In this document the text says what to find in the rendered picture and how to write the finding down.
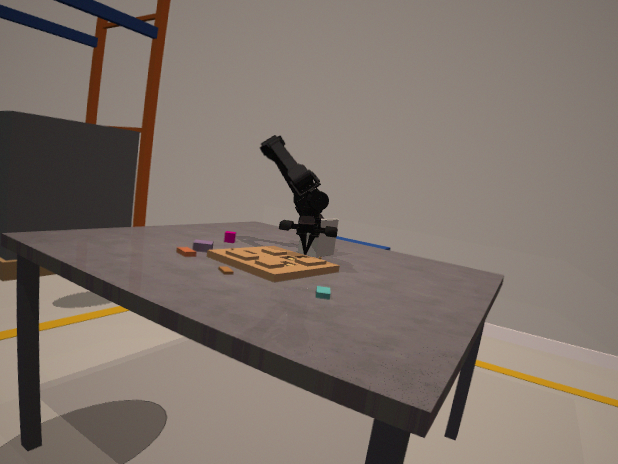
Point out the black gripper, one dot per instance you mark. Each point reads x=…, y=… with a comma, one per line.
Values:
x=328, y=230

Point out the teal rectangular block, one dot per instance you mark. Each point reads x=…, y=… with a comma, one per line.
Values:
x=323, y=292

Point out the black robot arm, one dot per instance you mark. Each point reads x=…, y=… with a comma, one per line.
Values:
x=300, y=181

